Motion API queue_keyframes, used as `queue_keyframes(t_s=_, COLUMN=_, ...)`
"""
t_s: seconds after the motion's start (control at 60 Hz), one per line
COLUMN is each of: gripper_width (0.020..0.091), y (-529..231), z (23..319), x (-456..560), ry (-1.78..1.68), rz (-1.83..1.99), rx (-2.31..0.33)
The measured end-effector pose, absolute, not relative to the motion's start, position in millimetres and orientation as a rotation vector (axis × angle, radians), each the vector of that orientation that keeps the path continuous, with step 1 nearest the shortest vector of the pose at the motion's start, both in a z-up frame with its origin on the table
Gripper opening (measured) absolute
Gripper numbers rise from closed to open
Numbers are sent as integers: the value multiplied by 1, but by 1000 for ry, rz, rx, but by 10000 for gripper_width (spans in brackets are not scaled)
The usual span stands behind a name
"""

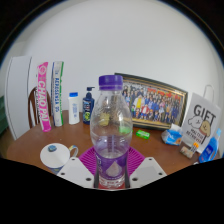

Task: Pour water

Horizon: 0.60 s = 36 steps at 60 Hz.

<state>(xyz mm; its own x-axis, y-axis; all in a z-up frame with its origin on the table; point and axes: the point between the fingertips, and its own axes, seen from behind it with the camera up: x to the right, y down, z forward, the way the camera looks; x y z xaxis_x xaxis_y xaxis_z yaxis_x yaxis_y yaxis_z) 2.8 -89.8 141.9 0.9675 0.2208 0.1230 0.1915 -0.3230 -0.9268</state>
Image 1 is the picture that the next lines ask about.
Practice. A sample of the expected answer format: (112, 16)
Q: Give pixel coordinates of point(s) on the blue yellow painted mug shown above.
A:
(55, 156)

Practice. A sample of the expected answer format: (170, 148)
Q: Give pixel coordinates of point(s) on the white bottle with blue cap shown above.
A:
(74, 110)

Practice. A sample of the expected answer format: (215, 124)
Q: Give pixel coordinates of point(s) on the blue white tissue pack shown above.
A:
(172, 136)

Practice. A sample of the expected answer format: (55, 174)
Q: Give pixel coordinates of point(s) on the brown wooden chair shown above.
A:
(32, 106)

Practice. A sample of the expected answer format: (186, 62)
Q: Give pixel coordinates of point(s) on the white green shuttlecock tube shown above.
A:
(57, 96)

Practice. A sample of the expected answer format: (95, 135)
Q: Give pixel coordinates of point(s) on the dark blue pump bottle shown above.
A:
(88, 108)

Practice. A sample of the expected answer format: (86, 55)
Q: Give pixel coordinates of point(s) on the framed group photo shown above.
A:
(156, 101)

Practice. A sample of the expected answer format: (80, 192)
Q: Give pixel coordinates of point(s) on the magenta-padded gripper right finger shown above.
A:
(150, 170)

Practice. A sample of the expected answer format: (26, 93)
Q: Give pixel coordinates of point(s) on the small green box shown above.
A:
(143, 134)

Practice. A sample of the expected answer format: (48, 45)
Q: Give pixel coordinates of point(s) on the small brown orange box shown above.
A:
(188, 150)

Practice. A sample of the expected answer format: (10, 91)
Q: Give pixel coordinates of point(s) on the clear purple-capped water bottle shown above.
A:
(111, 133)

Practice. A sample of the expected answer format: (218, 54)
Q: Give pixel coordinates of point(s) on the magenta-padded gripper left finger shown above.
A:
(75, 170)

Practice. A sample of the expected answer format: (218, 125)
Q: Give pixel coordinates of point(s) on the white paper gift bag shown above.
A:
(203, 120)

